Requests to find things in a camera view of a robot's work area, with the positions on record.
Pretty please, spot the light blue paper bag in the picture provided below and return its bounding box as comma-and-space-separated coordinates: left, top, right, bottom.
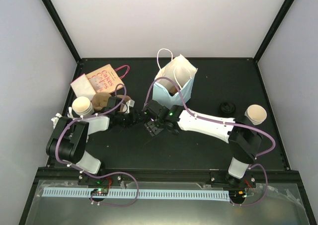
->
152, 48, 198, 109

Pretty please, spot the brown pulp cup carrier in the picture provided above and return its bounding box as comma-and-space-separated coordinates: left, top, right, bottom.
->
169, 86, 182, 96

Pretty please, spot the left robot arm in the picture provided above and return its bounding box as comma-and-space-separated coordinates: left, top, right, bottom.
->
46, 97, 140, 175

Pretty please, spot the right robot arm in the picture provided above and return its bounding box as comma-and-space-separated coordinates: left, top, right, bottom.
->
143, 100, 262, 179

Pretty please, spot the white pink-edged napkin pack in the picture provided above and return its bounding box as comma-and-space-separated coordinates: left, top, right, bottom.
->
70, 74, 96, 101

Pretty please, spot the black coffee lid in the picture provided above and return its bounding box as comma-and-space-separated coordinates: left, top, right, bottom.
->
219, 101, 236, 117

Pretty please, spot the brown Cakes paper bag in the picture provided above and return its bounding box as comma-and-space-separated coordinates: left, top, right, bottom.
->
86, 64, 130, 93

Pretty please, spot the left paper cup stack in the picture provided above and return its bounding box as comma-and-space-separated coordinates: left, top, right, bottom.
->
72, 96, 94, 117

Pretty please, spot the paper cup stack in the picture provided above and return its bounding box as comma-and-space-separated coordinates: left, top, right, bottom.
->
244, 104, 267, 126
72, 96, 94, 117

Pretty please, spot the right paper cup stack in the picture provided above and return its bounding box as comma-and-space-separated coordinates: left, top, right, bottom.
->
244, 104, 267, 126

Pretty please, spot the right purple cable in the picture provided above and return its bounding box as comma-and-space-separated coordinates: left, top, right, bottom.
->
144, 76, 276, 158

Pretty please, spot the purple cable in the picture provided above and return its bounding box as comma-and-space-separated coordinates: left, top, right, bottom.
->
54, 83, 128, 166
144, 76, 276, 158

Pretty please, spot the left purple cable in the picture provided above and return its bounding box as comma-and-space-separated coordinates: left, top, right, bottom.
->
54, 83, 128, 166

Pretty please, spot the light blue slotted cable duct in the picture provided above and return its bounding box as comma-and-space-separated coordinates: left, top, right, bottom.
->
42, 187, 230, 202

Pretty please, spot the black left frame post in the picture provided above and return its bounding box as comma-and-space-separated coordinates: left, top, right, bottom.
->
41, 0, 81, 63

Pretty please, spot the black frame post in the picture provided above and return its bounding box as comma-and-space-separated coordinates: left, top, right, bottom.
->
41, 0, 81, 63
253, 0, 295, 63

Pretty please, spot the black right frame post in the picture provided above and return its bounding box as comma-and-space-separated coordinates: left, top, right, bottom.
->
253, 0, 295, 63

